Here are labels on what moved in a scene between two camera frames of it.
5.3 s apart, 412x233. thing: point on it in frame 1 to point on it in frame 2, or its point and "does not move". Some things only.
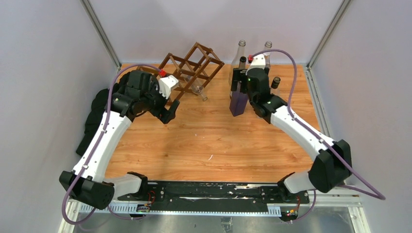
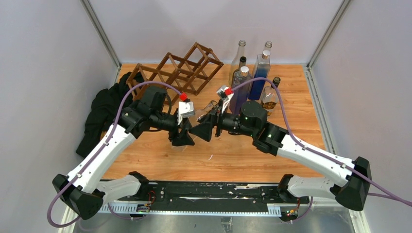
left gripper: x=162 y=113 to x=182 y=138
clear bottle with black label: x=240 y=53 does not move
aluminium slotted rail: x=131 y=210 does not move
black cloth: x=99 y=108 does not move
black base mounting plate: x=213 y=195 does not move
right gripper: x=239 y=75 to x=215 y=117
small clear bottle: x=196 y=88 to x=194 y=118
